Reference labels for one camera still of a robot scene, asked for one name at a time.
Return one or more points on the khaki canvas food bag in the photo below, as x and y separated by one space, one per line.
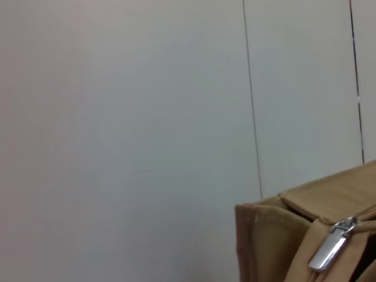
279 235

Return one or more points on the silver metal zipper pull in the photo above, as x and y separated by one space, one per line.
329 252

